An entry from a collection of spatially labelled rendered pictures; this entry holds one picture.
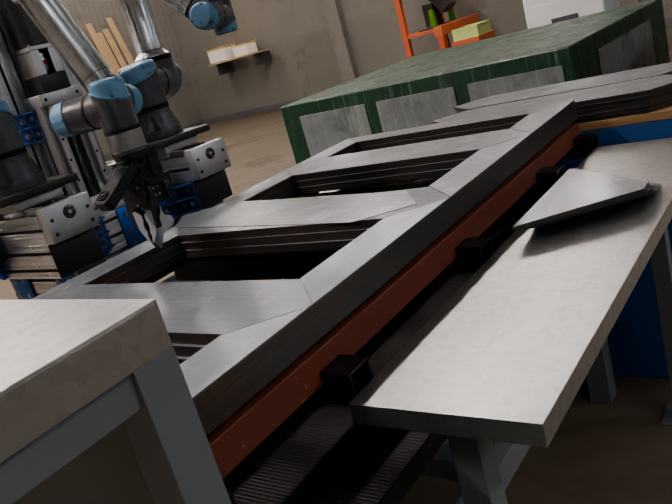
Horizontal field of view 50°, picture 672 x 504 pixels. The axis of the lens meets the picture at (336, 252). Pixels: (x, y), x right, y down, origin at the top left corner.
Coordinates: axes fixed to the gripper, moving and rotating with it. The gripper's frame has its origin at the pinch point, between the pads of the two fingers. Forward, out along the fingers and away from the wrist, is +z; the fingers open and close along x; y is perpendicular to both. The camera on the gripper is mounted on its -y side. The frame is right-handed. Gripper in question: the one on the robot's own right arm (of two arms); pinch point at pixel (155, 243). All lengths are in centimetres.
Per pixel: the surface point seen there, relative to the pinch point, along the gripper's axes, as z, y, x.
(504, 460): 59, 19, -60
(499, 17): 19, 1055, 342
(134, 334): -15, -66, -80
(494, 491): 28, -27, -83
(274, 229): 2.0, 9.1, -26.3
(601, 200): 9, 32, -84
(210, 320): 1, -32, -47
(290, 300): 1, -25, -57
